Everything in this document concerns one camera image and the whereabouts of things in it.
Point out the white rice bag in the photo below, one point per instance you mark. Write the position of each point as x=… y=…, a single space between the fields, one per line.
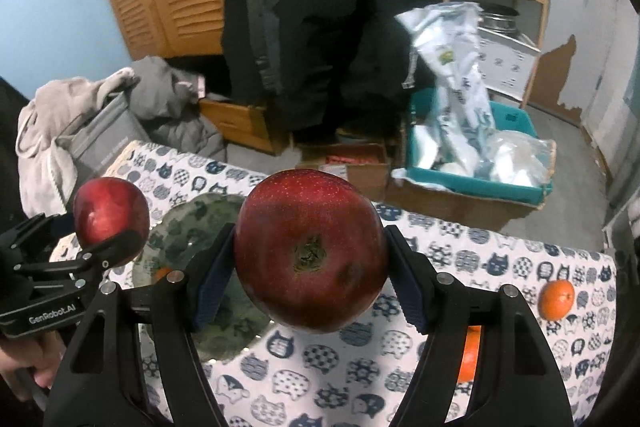
x=450 y=72

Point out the brown cardboard box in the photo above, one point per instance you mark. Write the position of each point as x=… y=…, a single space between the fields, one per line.
x=450 y=207

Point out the grey storage bag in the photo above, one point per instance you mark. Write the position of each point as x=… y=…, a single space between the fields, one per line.
x=105 y=137

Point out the wooden shelf rack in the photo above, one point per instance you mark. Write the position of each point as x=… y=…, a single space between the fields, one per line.
x=542 y=7

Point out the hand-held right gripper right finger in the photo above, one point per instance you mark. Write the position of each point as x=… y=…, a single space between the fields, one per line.
x=407 y=292

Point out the wooden drawer base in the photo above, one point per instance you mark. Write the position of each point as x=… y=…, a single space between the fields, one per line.
x=240 y=122

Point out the green patterned plate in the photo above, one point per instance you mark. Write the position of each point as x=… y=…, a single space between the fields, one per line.
x=200 y=217

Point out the black hanging coat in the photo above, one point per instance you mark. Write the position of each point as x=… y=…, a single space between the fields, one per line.
x=325 y=32

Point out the cat-print tablecloth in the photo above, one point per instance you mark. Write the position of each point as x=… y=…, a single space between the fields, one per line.
x=350 y=372

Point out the open cardboard box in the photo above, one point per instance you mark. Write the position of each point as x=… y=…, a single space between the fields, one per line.
x=345 y=167

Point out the red apple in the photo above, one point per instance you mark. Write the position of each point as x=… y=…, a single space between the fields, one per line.
x=107 y=217
x=310 y=247

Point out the teal plastic crate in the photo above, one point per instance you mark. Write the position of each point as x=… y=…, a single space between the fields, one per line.
x=475 y=187

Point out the steel steamer pot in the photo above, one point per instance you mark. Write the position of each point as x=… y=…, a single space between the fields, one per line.
x=497 y=19

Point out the clear plastic bag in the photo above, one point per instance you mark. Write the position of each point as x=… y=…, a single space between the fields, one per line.
x=520 y=157

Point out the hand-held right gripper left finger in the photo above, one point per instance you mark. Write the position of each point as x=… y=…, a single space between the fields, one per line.
x=215 y=279

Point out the person's left hand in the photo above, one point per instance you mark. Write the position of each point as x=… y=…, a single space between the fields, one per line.
x=30 y=364

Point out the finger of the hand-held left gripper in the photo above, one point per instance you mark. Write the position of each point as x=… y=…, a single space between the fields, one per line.
x=112 y=254
x=40 y=237

